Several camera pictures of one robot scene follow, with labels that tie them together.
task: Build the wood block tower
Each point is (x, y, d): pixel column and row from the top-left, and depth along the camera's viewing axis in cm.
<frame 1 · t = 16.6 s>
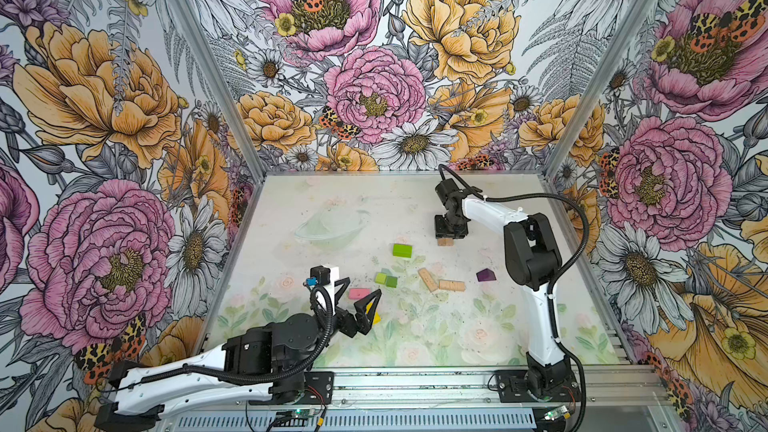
left hand: (364, 294, 67), fingers open
right hand: (445, 242, 101), fingers open
large green block: (402, 250, 102), on the table
light green small cube: (380, 278, 96), on the table
purple house-shaped block: (485, 275, 93), point 3 cm above the table
natural wood plank block: (427, 279, 94), point 2 cm above the table
natural wood plank block 2: (452, 285, 93), point 2 cm above the table

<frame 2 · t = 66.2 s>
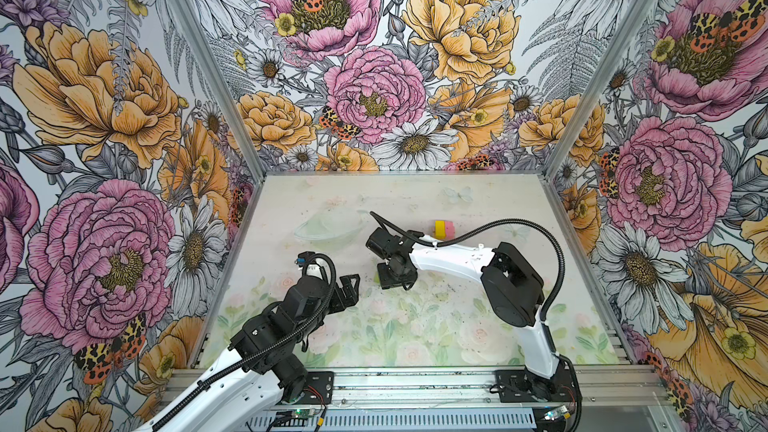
left hand: (343, 291, 75), fingers open
right hand: (393, 290, 89), fingers open
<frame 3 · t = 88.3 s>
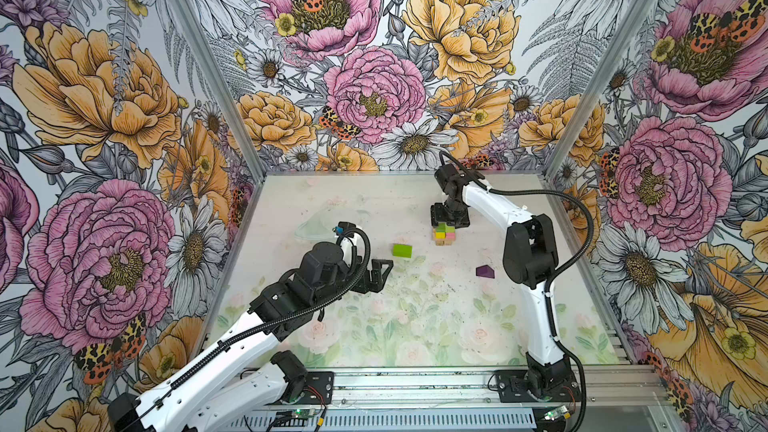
left hand: (374, 271, 72), fingers open
right hand: (446, 231, 98), fingers open
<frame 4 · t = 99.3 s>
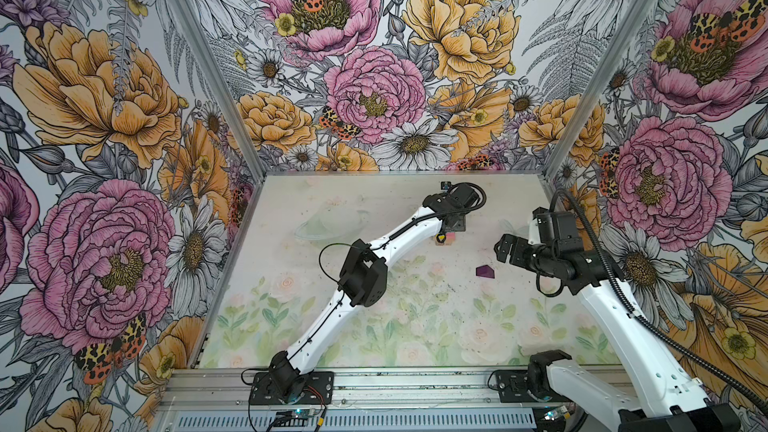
left hand: (445, 226, 96), fingers open
right hand: (512, 261, 76), fingers open
